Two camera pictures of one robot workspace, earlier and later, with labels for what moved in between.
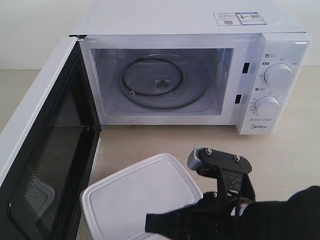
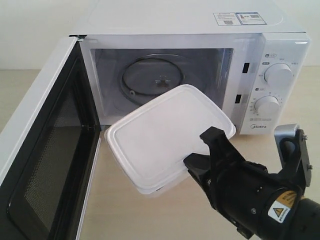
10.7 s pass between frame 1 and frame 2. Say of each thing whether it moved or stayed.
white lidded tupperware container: moved
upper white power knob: stayed
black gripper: moved
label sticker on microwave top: stayed
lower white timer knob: stayed
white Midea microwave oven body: stayed
